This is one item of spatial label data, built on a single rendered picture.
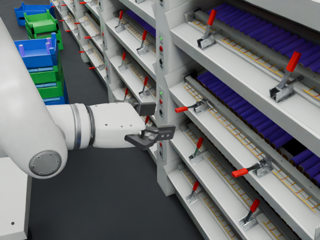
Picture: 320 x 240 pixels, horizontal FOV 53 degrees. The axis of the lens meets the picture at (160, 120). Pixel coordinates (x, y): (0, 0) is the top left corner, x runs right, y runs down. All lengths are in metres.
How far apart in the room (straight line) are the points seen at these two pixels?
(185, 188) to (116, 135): 0.66
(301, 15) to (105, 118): 0.37
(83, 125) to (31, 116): 0.13
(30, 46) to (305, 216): 1.41
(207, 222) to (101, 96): 1.16
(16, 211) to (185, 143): 0.55
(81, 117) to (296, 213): 0.45
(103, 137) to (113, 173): 0.89
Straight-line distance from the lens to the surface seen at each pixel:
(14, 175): 1.07
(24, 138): 0.47
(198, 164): 1.02
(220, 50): 0.79
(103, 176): 1.46
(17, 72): 0.48
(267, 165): 0.74
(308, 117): 0.60
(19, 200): 1.01
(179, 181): 1.23
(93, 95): 2.02
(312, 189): 0.70
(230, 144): 0.81
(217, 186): 0.96
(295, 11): 0.57
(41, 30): 2.64
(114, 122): 0.59
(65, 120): 0.56
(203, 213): 1.14
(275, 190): 0.72
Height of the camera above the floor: 1.03
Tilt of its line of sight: 36 degrees down
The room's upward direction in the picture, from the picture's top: straight up
